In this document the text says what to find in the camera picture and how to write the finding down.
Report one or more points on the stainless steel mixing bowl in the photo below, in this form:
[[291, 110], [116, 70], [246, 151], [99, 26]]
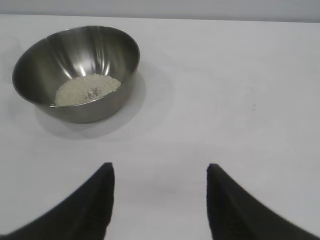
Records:
[[75, 50]]

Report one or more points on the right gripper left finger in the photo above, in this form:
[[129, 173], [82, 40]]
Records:
[[82, 212]]

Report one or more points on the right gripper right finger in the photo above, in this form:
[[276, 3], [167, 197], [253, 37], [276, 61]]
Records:
[[237, 215]]

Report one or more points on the white rice grains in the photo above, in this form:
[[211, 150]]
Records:
[[80, 87]]

